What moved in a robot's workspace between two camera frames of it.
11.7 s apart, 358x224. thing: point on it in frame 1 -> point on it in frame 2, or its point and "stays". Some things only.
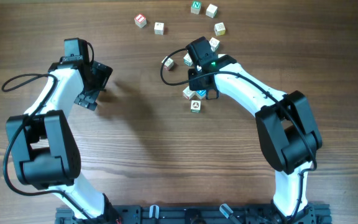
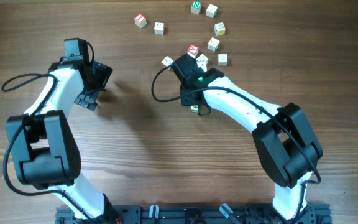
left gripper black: [96, 86] stays
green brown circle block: [195, 106] stays
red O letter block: [168, 63] stays
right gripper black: [194, 86] -> [188, 101]
